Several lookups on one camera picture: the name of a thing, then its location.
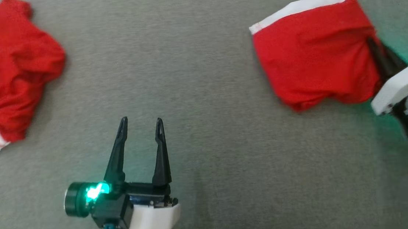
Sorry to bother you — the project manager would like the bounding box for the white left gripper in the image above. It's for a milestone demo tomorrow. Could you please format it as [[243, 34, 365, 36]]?
[[56, 112, 183, 229]]

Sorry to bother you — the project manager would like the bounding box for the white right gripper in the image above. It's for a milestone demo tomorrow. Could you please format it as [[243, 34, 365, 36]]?
[[365, 34, 408, 150]]

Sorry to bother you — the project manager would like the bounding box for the red garment with white band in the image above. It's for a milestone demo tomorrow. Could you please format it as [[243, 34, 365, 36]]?
[[246, 0, 390, 116]]

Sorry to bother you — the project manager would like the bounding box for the red T-shirt with white sleeves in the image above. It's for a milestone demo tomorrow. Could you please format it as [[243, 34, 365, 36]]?
[[0, 0, 76, 172]]

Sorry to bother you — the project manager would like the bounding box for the large grey sofa seat cushion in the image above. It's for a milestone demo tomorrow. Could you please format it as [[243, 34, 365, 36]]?
[[0, 0, 408, 229]]

